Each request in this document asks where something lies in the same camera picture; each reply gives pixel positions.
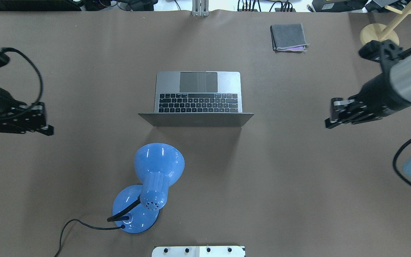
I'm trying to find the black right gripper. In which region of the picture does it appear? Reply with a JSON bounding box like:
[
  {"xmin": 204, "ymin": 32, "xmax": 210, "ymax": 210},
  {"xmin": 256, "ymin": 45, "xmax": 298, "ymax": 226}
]
[{"xmin": 325, "ymin": 74, "xmax": 411, "ymax": 129}]

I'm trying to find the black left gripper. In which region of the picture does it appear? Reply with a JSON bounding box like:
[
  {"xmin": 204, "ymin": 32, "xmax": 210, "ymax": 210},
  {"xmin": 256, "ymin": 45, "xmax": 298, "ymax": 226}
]
[{"xmin": 0, "ymin": 88, "xmax": 54, "ymax": 136}]

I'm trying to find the grey laptop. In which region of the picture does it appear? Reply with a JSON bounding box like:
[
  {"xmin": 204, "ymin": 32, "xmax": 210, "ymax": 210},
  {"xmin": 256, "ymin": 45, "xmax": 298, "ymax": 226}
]
[{"xmin": 139, "ymin": 71, "xmax": 254, "ymax": 127}]

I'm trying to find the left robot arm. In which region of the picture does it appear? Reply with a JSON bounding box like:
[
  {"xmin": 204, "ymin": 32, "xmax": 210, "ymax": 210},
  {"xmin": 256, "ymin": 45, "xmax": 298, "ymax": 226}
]
[{"xmin": 0, "ymin": 88, "xmax": 54, "ymax": 136}]

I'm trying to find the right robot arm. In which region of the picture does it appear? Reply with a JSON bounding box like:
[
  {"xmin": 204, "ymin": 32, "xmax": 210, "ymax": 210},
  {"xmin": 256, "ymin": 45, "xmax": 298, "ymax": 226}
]
[{"xmin": 325, "ymin": 40, "xmax": 411, "ymax": 186}]

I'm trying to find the folded grey cloth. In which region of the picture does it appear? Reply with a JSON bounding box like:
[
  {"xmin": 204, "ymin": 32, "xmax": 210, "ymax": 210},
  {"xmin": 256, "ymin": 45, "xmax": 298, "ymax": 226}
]
[{"xmin": 270, "ymin": 23, "xmax": 308, "ymax": 52}]

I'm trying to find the wooden cup stand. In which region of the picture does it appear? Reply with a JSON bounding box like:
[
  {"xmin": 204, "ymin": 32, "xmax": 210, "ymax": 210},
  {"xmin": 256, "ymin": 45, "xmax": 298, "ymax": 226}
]
[{"xmin": 359, "ymin": 0, "xmax": 411, "ymax": 45}]

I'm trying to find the blue desk lamp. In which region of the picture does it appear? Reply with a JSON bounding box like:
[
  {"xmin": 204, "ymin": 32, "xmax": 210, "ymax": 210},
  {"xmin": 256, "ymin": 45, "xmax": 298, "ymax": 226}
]
[{"xmin": 107, "ymin": 143, "xmax": 185, "ymax": 234}]

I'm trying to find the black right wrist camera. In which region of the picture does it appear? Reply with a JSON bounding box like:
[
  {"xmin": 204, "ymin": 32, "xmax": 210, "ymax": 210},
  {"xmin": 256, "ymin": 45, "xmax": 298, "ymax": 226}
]
[{"xmin": 358, "ymin": 40, "xmax": 411, "ymax": 73}]

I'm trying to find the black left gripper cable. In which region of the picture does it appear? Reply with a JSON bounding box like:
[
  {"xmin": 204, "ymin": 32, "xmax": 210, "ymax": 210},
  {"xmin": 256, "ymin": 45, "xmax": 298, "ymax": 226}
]
[{"xmin": 0, "ymin": 47, "xmax": 44, "ymax": 107}]

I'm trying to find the black lamp power cable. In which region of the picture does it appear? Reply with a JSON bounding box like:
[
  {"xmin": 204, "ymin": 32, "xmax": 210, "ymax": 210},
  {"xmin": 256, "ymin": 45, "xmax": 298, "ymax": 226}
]
[{"xmin": 54, "ymin": 219, "xmax": 126, "ymax": 257}]

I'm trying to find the aluminium frame post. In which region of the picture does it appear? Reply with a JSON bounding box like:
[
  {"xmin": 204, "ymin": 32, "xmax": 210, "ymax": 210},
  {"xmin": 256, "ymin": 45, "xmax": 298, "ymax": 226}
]
[{"xmin": 192, "ymin": 0, "xmax": 210, "ymax": 17}]

